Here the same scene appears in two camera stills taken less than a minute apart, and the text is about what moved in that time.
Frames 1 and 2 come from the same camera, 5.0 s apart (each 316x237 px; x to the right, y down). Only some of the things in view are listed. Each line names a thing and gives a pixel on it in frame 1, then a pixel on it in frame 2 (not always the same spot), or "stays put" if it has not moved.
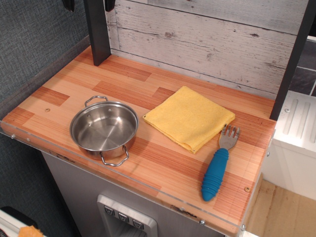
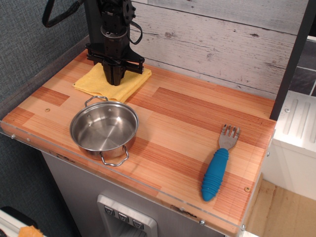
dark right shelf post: x=295 y=60 stays put
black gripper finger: x=69 y=4 to x=108 y=70
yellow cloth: x=189 y=118 to x=94 y=80
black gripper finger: x=109 y=5 to x=118 y=74
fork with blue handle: x=215 y=171 stays put
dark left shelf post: x=98 y=30 stays put
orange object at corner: x=30 y=231 stays put
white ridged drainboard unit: x=291 y=161 stays put
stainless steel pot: x=102 y=129 stays put
